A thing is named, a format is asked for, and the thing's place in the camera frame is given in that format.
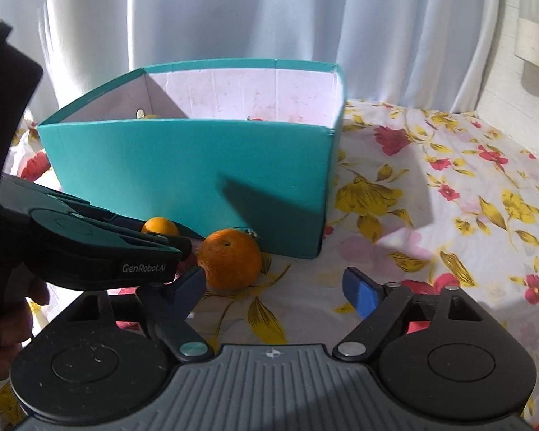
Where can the teal cardboard box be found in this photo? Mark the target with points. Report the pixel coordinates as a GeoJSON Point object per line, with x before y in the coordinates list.
{"type": "Point", "coordinates": [161, 166]}

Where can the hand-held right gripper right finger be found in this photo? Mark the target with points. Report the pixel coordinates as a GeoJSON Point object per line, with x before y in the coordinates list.
{"type": "Point", "coordinates": [359, 291]}

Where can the floral tablecloth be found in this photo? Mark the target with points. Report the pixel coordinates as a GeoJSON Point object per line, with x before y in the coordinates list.
{"type": "Point", "coordinates": [431, 197]}

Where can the small orange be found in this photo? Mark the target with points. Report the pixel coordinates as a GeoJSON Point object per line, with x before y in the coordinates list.
{"type": "Point", "coordinates": [161, 225]}

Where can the large orange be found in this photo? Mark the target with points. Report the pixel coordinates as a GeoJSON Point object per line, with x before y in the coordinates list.
{"type": "Point", "coordinates": [229, 260]}

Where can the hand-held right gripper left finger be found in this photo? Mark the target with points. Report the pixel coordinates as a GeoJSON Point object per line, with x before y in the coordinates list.
{"type": "Point", "coordinates": [189, 286]}

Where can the white curtain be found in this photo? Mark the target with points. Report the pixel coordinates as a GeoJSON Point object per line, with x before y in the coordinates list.
{"type": "Point", "coordinates": [251, 13]}

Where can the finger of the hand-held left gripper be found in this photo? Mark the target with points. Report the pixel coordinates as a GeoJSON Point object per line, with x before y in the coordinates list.
{"type": "Point", "coordinates": [130, 220]}
{"type": "Point", "coordinates": [179, 247]}

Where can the person's left hand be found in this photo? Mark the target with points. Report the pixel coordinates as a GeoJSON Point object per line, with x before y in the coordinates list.
{"type": "Point", "coordinates": [13, 332]}

